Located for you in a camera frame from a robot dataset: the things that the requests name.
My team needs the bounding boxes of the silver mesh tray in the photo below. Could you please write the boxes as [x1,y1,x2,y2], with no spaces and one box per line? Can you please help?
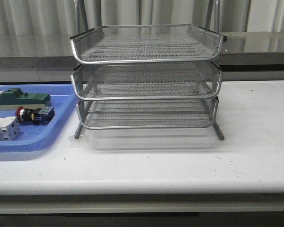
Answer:
[70,24,225,64]
[76,98,219,130]
[71,61,222,101]

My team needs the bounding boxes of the red emergency stop button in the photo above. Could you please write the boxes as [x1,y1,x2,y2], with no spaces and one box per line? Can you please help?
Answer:
[15,106,55,125]

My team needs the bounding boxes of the clear tape patch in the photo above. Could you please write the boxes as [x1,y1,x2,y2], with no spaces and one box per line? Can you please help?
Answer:
[68,135,89,149]

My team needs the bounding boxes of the blue plastic tray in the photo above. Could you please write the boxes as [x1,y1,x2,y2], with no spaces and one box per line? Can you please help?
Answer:
[0,84,78,161]

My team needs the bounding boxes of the grey back counter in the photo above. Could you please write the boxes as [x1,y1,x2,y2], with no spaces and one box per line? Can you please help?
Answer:
[0,32,284,84]

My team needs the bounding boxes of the white circuit breaker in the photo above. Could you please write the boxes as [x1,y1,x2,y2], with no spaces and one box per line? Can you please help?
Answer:
[0,116,20,141]

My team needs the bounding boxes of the silver metal rack frame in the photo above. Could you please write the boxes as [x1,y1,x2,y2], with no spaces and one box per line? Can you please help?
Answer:
[74,0,227,140]

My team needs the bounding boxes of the green and beige switch module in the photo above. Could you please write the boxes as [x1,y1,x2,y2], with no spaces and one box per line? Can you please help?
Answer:
[0,88,51,110]

